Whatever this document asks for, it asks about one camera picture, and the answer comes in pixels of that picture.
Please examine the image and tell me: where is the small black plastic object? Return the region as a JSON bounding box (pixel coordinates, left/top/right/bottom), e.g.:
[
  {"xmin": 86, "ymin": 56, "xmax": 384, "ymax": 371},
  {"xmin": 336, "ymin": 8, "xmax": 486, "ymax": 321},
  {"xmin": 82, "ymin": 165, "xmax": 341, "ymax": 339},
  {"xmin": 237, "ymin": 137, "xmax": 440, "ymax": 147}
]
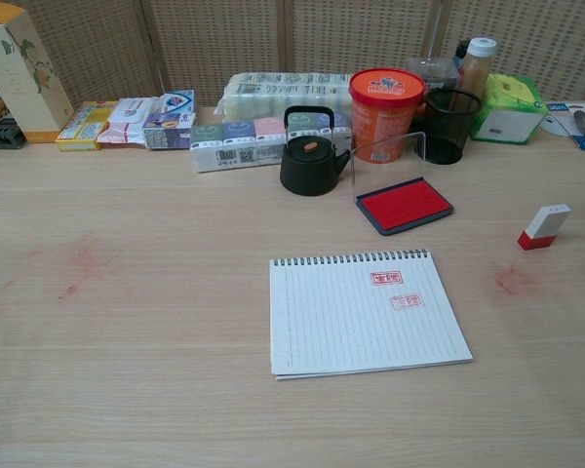
[{"xmin": 0, "ymin": 119, "xmax": 28, "ymax": 152}]

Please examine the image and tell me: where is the woven folding screen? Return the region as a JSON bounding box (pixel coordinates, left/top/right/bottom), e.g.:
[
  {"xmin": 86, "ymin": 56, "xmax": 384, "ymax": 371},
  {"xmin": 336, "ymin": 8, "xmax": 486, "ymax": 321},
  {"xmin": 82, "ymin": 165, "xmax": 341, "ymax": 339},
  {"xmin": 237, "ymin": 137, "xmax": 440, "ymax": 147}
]
[{"xmin": 0, "ymin": 0, "xmax": 585, "ymax": 113}]

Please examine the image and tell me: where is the clear plastic box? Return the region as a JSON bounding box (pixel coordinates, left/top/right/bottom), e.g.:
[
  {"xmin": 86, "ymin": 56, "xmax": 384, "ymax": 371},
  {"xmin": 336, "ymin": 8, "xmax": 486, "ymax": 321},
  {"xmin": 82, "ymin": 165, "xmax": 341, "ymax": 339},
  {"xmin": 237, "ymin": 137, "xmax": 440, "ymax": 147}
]
[{"xmin": 405, "ymin": 56, "xmax": 462, "ymax": 92}]

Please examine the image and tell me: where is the dark capped bottle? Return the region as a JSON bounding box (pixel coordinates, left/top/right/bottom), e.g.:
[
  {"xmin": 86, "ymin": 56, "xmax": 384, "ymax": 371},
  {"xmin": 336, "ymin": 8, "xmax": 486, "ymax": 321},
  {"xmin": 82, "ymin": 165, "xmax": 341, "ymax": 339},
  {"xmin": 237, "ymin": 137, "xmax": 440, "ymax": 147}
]
[{"xmin": 451, "ymin": 39, "xmax": 472, "ymax": 69}]

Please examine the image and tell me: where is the green tissue box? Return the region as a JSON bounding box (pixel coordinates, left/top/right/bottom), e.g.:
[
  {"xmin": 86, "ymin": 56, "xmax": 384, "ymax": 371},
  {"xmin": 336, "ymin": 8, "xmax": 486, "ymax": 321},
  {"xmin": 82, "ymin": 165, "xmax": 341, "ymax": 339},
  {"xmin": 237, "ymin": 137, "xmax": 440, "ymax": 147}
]
[{"xmin": 470, "ymin": 71, "xmax": 550, "ymax": 146}]

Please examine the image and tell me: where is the red ink pad clear lid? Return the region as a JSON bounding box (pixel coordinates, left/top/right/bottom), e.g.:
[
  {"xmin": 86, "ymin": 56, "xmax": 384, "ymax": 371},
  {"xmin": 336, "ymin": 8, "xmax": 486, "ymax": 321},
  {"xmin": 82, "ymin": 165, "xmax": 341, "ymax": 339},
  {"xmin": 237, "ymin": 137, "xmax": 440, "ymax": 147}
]
[{"xmin": 350, "ymin": 131, "xmax": 455, "ymax": 238}]

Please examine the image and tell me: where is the large clear-wrapped tissue pack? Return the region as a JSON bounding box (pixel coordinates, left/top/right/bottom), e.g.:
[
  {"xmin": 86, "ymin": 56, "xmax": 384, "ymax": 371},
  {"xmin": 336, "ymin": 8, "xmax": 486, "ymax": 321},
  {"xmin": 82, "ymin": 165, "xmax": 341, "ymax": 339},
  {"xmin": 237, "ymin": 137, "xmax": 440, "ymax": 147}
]
[{"xmin": 215, "ymin": 71, "xmax": 355, "ymax": 123}]

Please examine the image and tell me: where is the orange lidded tub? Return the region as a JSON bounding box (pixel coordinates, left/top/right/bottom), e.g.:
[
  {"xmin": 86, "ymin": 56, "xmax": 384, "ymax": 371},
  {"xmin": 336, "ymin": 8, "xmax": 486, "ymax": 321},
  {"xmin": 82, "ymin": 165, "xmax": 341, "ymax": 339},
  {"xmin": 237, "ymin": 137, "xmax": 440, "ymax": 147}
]
[{"xmin": 348, "ymin": 66, "xmax": 428, "ymax": 165}]

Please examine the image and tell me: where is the brown bottle white cap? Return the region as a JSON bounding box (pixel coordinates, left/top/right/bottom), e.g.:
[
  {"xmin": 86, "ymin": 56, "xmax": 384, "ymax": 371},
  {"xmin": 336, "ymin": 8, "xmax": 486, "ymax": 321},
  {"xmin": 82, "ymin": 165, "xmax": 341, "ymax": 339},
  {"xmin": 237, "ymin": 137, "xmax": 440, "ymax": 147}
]
[{"xmin": 459, "ymin": 36, "xmax": 498, "ymax": 98}]

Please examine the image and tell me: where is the white and red stamp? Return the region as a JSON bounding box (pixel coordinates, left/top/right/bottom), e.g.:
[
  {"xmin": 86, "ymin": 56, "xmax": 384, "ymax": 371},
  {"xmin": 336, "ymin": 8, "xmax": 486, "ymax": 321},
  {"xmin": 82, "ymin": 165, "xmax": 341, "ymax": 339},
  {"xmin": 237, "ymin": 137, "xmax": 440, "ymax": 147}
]
[{"xmin": 516, "ymin": 203, "xmax": 572, "ymax": 252}]

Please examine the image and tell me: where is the pink wet wipes pack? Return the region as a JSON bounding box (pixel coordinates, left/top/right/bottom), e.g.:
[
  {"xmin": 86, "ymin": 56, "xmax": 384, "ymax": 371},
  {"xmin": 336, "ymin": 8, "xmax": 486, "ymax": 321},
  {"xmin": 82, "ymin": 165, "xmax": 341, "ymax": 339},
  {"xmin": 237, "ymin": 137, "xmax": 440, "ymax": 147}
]
[{"xmin": 96, "ymin": 96, "xmax": 165, "ymax": 149}]

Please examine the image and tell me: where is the black mesh pen cup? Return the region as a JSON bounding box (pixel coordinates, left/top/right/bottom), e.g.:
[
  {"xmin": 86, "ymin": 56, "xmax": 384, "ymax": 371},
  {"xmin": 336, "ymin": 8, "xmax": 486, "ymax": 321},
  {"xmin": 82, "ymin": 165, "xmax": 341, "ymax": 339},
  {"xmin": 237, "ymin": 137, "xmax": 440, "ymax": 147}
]
[{"xmin": 421, "ymin": 87, "xmax": 484, "ymax": 166}]

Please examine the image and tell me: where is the white spiral notebook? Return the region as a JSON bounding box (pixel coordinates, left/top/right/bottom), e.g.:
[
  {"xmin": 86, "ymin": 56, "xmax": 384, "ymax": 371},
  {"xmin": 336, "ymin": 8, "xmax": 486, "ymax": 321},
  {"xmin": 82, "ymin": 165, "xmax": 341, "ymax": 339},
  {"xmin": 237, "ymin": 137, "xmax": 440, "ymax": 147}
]
[{"xmin": 268, "ymin": 248, "xmax": 474, "ymax": 382}]

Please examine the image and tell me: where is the blue and white pack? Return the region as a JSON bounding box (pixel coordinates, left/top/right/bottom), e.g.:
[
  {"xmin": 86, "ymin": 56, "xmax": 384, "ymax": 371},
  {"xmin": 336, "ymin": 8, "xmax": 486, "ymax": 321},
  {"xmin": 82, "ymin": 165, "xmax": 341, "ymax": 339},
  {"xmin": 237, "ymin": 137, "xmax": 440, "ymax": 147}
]
[{"xmin": 158, "ymin": 89, "xmax": 196, "ymax": 118}]

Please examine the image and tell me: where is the five-colour tissue multipack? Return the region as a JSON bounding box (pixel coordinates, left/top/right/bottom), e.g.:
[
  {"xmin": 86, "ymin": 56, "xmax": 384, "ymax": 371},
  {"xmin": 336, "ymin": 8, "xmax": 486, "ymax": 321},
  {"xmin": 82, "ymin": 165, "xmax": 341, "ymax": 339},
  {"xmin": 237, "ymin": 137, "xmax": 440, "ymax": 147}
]
[{"xmin": 188, "ymin": 112, "xmax": 352, "ymax": 175}]

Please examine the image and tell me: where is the small purple box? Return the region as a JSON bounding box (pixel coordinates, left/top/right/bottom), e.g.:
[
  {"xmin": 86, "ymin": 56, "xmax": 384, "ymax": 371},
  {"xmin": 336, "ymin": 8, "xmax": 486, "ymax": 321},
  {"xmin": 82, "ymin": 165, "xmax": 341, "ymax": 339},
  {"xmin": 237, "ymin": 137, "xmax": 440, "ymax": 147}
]
[{"xmin": 141, "ymin": 111, "xmax": 197, "ymax": 151}]

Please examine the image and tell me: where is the yellow flat box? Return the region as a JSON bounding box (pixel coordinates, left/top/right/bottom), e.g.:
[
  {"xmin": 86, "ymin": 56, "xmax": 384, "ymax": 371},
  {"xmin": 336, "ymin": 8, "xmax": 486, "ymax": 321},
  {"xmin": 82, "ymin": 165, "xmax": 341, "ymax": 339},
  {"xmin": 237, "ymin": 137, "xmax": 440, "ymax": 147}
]
[{"xmin": 55, "ymin": 99, "xmax": 121, "ymax": 152}]

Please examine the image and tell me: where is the black teapot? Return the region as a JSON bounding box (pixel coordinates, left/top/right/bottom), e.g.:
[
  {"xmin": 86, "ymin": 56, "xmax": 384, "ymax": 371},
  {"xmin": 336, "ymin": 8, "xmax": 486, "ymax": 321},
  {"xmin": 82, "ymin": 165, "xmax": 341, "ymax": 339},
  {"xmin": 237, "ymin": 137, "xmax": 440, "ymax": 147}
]
[{"xmin": 278, "ymin": 104, "xmax": 352, "ymax": 198}]

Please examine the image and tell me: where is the tall cream carton orange top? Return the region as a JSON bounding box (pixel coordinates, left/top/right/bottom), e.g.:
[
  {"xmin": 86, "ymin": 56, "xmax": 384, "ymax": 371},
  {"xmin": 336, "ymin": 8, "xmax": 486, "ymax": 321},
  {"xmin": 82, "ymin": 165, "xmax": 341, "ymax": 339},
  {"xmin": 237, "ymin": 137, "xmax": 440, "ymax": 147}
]
[{"xmin": 0, "ymin": 2, "xmax": 75, "ymax": 144}]

